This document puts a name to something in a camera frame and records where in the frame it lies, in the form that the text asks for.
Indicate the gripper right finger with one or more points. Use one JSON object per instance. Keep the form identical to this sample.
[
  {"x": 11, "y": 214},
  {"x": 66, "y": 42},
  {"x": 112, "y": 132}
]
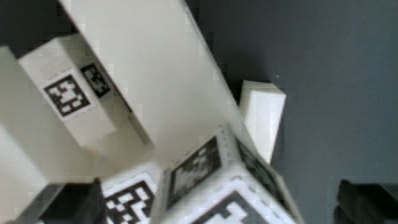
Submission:
[{"x": 366, "y": 203}]

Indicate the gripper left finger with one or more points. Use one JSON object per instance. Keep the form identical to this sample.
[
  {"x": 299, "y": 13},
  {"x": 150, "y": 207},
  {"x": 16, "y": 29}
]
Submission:
[{"x": 68, "y": 204}]

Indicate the white tagged cube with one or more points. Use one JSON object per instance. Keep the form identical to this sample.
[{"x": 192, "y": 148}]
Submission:
[{"x": 222, "y": 188}]

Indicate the white chair back part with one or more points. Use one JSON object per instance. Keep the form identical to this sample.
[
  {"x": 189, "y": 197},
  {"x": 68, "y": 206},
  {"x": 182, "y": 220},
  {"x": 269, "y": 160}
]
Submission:
[{"x": 150, "y": 47}]

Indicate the white chair leg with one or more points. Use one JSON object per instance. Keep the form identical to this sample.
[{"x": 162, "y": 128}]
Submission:
[
  {"x": 128, "y": 193},
  {"x": 82, "y": 95}
]

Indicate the white U-shaped obstacle frame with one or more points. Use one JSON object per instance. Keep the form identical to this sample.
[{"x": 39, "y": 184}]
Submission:
[{"x": 262, "y": 107}]

